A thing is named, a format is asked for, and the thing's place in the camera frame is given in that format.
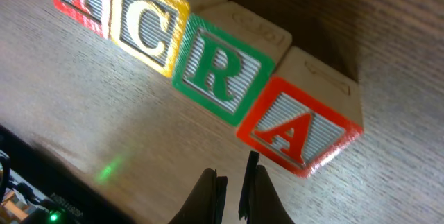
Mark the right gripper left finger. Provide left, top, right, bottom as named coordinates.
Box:
left=169, top=168, right=228, bottom=224

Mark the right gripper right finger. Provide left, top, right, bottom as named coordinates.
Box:
left=238, top=151, right=294, bottom=224

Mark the red block A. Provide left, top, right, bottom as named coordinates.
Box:
left=237, top=46, right=364, bottom=178

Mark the green block R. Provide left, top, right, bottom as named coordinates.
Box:
left=172, top=1, right=292, bottom=126

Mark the yellow block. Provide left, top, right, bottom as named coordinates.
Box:
left=109, top=0, right=229, bottom=79

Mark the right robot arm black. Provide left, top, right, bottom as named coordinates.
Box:
left=1, top=127, right=292, bottom=224

